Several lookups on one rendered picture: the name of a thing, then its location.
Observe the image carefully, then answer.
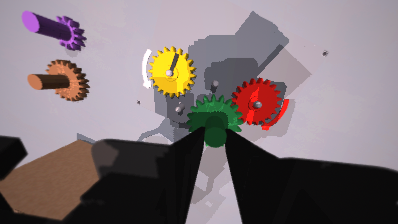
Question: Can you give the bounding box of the white curved arrow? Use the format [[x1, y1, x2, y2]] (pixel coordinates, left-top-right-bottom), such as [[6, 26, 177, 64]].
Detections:
[[142, 49, 152, 89]]

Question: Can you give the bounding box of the purple gear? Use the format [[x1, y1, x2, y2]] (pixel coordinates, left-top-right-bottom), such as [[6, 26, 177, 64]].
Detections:
[[21, 11, 86, 51]]

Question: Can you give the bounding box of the red curved arrow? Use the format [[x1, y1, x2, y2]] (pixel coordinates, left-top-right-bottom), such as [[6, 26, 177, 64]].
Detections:
[[261, 99, 289, 130]]

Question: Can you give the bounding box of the orange gear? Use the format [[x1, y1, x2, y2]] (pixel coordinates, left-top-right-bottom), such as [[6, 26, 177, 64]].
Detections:
[[28, 59, 90, 102]]

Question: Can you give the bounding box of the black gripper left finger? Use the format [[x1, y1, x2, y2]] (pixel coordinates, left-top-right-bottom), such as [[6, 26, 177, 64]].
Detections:
[[91, 126, 205, 224]]

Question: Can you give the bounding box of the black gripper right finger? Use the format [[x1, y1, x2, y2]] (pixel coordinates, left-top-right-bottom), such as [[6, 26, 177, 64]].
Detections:
[[225, 129, 398, 224]]

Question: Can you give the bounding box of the red gear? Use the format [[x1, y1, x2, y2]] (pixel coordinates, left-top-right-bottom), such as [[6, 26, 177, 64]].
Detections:
[[231, 78, 282, 125]]

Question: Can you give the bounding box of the yellow gear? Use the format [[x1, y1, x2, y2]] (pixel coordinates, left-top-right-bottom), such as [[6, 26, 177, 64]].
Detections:
[[149, 46, 196, 97]]

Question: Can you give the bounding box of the light grey flat board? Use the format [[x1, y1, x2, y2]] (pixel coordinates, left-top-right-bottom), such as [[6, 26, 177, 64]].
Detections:
[[136, 0, 331, 128]]

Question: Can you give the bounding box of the green gear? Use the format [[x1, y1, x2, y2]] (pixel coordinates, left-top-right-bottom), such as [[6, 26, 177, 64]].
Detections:
[[186, 94, 244, 148]]

